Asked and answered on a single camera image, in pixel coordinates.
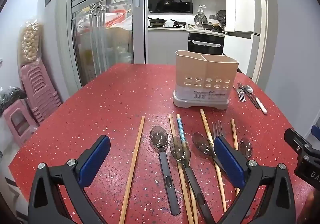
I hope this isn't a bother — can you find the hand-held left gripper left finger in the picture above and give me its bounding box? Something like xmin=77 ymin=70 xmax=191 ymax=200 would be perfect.
xmin=27 ymin=135 xmax=111 ymax=224

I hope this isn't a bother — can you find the white refrigerator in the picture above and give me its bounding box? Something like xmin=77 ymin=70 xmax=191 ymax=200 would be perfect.
xmin=222 ymin=0 xmax=262 ymax=74

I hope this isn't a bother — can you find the black built-in oven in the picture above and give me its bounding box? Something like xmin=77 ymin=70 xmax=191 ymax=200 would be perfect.
xmin=187 ymin=32 xmax=225 ymax=55

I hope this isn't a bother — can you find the plain wooden chopstick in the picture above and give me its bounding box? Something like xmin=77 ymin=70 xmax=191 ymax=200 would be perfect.
xmin=119 ymin=116 xmax=145 ymax=224
xmin=230 ymin=118 xmax=240 ymax=196
xmin=168 ymin=114 xmax=194 ymax=224

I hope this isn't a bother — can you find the dark fork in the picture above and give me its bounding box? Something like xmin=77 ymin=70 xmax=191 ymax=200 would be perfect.
xmin=212 ymin=121 xmax=224 ymax=139

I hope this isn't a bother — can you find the black plastic bag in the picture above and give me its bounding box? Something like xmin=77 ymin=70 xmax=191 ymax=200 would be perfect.
xmin=0 ymin=86 xmax=27 ymax=113

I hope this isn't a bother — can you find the blue patterned wooden chopstick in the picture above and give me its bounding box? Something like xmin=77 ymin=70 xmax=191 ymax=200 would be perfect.
xmin=176 ymin=114 xmax=199 ymax=224

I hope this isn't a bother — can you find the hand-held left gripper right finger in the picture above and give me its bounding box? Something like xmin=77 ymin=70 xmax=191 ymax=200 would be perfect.
xmin=214 ymin=136 xmax=297 ymax=224

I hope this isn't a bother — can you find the black range hood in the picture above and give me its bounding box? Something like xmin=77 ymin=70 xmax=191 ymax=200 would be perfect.
xmin=147 ymin=0 xmax=193 ymax=14

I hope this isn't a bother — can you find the speckled wooden chopstick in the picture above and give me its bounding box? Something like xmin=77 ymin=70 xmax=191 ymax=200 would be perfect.
xmin=200 ymin=109 xmax=227 ymax=212

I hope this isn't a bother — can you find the round grey steamer rack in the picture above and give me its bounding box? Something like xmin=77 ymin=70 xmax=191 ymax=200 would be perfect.
xmin=194 ymin=14 xmax=207 ymax=26

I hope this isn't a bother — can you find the small clear dark spoon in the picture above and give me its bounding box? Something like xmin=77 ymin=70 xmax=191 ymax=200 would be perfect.
xmin=239 ymin=138 xmax=253 ymax=159

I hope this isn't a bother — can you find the sliding glass door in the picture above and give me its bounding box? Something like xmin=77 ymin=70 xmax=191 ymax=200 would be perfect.
xmin=66 ymin=0 xmax=148 ymax=87

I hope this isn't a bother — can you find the dark wok with utensil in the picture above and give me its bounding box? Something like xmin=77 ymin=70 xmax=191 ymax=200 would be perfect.
xmin=201 ymin=21 xmax=223 ymax=31

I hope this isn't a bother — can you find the beige plastic cutlery holder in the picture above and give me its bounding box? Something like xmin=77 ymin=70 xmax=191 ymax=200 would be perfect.
xmin=172 ymin=49 xmax=240 ymax=109

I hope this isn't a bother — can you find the stack of pink stools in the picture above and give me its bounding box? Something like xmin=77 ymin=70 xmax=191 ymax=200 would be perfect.
xmin=20 ymin=60 xmax=62 ymax=123

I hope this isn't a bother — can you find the single pink plastic stool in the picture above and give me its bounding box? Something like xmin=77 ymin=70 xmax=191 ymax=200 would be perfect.
xmin=3 ymin=99 xmax=39 ymax=148

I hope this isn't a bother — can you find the black wok with lid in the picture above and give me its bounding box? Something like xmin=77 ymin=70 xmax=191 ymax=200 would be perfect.
xmin=147 ymin=17 xmax=167 ymax=27

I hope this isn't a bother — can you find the clear dark spoon grey handle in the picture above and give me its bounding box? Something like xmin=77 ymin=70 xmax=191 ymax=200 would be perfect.
xmin=150 ymin=126 xmax=181 ymax=216
xmin=169 ymin=136 xmax=216 ymax=224
xmin=192 ymin=133 xmax=233 ymax=179

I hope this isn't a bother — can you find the steel fork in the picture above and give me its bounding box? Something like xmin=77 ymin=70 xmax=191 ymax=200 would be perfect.
xmin=233 ymin=84 xmax=246 ymax=102

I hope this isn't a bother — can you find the steel spoon white handle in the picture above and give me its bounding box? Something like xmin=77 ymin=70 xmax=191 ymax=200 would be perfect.
xmin=244 ymin=85 xmax=268 ymax=115

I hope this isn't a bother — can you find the clear bag of nuts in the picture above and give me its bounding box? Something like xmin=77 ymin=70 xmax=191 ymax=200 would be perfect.
xmin=19 ymin=20 xmax=43 ymax=65

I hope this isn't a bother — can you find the white oven handle towel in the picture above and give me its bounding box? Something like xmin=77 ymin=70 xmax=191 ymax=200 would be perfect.
xmin=194 ymin=40 xmax=222 ymax=48

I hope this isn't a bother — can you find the red plastic basket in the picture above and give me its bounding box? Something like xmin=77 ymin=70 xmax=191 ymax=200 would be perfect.
xmin=105 ymin=12 xmax=128 ymax=28

